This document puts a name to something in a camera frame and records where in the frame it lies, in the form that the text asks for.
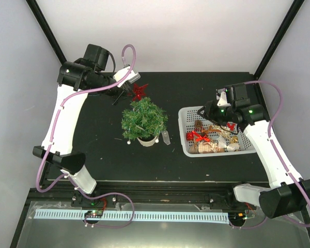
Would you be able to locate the red glitter star topper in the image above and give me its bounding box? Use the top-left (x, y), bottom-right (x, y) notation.
top-left (132, 83), bottom-right (148, 101)

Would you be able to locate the white perforated plastic basket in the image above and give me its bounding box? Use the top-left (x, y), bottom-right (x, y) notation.
top-left (178, 106), bottom-right (256, 158)

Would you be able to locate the small green christmas tree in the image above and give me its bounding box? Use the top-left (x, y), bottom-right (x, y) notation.
top-left (121, 97), bottom-right (168, 145)

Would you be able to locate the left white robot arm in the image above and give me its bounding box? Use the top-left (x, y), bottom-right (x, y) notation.
top-left (33, 44), bottom-right (139, 206)

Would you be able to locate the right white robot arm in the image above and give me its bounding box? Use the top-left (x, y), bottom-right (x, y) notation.
top-left (197, 83), bottom-right (310, 226)

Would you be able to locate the brown ribbon bow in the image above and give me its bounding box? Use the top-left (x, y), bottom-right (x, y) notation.
top-left (201, 125), bottom-right (223, 134)

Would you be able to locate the brown pine cone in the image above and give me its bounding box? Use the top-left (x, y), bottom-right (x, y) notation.
top-left (194, 119), bottom-right (203, 129)

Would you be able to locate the red glitter reindeer ornament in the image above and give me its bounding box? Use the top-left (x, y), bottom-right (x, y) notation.
top-left (227, 122), bottom-right (236, 131)

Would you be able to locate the red ribbon bow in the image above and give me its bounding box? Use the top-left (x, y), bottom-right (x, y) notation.
top-left (192, 131), bottom-right (211, 143)

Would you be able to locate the red gift box ornament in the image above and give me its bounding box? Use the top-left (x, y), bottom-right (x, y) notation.
top-left (186, 132), bottom-right (194, 141)

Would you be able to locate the gold bow ornament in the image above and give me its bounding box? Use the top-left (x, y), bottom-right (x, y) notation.
top-left (229, 136), bottom-right (239, 144)

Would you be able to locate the beige fabric sack ornament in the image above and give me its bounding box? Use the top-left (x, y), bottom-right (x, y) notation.
top-left (189, 142), bottom-right (219, 154)

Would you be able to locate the white mesh bow bell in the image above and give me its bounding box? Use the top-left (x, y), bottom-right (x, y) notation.
top-left (216, 136), bottom-right (241, 152)

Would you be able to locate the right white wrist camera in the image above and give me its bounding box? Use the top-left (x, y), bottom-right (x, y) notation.
top-left (216, 88), bottom-right (231, 107)

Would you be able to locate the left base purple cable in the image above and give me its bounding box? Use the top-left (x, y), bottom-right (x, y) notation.
top-left (83, 192), bottom-right (135, 229)

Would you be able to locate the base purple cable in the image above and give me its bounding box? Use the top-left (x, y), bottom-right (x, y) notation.
top-left (83, 192), bottom-right (135, 229)
top-left (228, 206), bottom-right (269, 230)

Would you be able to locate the left black frame post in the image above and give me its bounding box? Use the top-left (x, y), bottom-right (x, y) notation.
top-left (26, 0), bottom-right (67, 64)

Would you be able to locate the black frame post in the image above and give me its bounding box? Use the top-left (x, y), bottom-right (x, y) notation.
top-left (26, 0), bottom-right (67, 64)
top-left (254, 0), bottom-right (305, 79)

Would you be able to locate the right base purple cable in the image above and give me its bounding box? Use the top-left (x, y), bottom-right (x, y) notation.
top-left (228, 206), bottom-right (269, 230)

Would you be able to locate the right black frame post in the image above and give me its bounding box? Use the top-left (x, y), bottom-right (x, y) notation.
top-left (254, 0), bottom-right (305, 79)

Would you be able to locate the white slotted cable duct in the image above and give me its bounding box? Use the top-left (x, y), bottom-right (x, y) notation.
top-left (34, 209), bottom-right (229, 224)

